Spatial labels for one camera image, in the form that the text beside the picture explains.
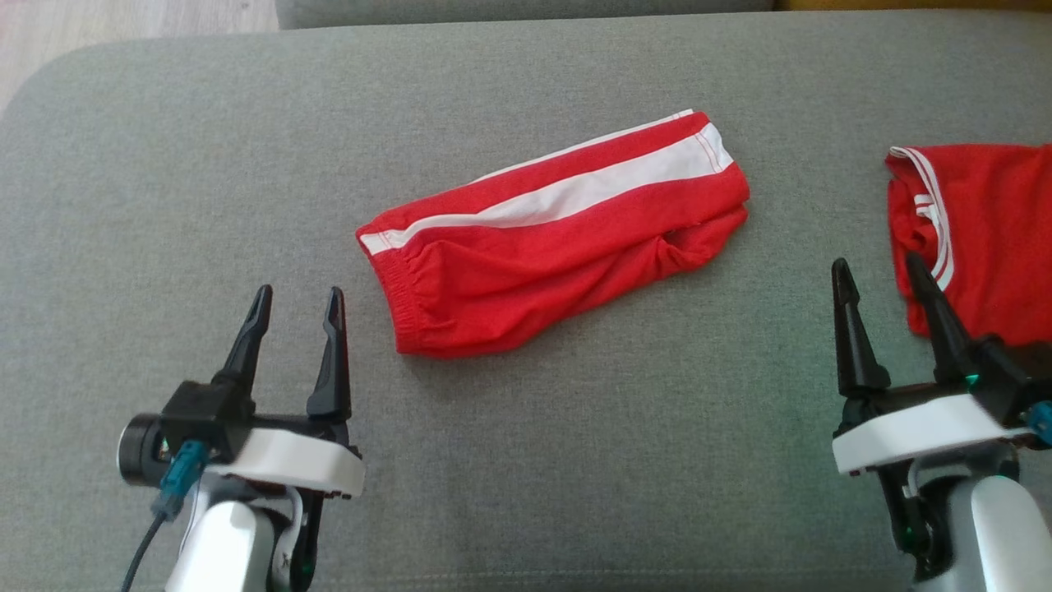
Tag red white-striped shorts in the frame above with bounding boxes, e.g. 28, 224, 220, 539
355, 109, 751, 360

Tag yellow sofa back cushion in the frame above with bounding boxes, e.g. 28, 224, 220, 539
776, 0, 1052, 12

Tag grey sofa seat cushion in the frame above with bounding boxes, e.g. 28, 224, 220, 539
0, 10, 1052, 592

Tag grey sofa back cushion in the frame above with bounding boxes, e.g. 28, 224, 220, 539
275, 0, 778, 30

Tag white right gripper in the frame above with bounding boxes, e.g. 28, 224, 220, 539
831, 251, 1038, 578

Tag teal-plug left camera cable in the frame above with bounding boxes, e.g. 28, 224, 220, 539
120, 439, 210, 592

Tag red basketball jersey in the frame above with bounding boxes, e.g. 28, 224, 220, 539
884, 143, 1052, 347

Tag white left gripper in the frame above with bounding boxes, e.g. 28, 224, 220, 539
204, 284, 366, 592

